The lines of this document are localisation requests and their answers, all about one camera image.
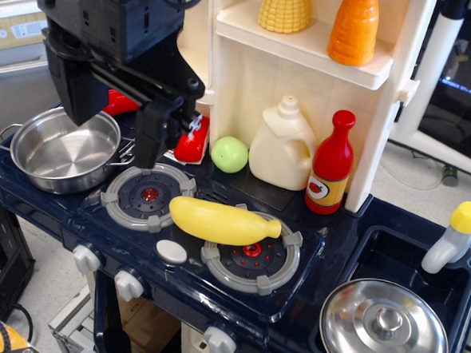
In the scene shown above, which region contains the grey right stove knob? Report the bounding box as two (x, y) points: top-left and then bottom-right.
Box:
(204, 326), (237, 353)

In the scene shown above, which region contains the grey toy burner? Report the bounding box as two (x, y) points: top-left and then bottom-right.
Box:
(201, 224), (303, 296)
(101, 163), (196, 233)

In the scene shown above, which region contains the grey oval button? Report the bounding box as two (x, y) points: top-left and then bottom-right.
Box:
(155, 240), (188, 264)

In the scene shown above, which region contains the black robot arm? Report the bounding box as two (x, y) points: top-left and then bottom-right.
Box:
(37, 0), (205, 169)

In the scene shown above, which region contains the navy toy kitchen counter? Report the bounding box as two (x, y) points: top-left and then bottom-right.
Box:
(0, 157), (471, 353)

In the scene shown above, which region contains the stainless toy dishwasher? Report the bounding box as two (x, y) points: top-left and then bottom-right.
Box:
(0, 0), (59, 132)

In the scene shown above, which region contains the grey left stove knob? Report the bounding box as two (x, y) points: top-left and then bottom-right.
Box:
(73, 244), (101, 275)

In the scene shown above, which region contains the grey right toy burner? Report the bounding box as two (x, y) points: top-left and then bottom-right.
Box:
(201, 224), (303, 296)

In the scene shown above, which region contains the green toy apple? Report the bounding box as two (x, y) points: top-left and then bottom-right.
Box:
(211, 136), (249, 174)

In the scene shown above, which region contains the cream toy kitchen shelf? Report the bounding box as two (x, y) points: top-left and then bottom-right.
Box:
(179, 0), (436, 212)

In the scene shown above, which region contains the cream toy detergent jug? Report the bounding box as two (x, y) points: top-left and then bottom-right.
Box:
(248, 96), (317, 192)

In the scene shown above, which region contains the white frame post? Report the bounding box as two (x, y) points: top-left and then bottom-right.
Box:
(389, 0), (471, 175)

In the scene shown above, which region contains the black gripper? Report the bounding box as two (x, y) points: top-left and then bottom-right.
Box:
(38, 0), (205, 169)

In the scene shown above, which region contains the grey left toy burner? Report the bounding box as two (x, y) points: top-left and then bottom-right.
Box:
(101, 163), (196, 233)

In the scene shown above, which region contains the red toy ketchup bottle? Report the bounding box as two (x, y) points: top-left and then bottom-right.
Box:
(304, 110), (356, 215)

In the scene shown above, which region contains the grey toy faucet yellow cap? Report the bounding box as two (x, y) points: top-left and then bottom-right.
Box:
(422, 201), (471, 274)

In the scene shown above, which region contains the orange toy bottle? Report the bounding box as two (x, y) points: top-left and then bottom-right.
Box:
(327, 0), (380, 66)

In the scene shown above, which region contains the grey middle stove knob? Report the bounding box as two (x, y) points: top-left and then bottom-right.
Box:
(114, 270), (144, 302)

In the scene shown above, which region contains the yellow toy banana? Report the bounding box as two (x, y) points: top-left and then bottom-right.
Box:
(168, 196), (282, 246)

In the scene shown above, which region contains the grey stove knob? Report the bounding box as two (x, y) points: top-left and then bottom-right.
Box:
(73, 244), (101, 275)
(204, 326), (237, 353)
(114, 270), (144, 302)

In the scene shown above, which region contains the stainless steel pot lid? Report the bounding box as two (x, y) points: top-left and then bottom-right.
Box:
(319, 278), (449, 353)

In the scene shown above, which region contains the red toy chili pepper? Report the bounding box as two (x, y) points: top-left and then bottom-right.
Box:
(103, 89), (140, 117)

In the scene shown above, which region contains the yellow toy corn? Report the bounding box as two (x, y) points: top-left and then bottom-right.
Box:
(257, 0), (311, 34)

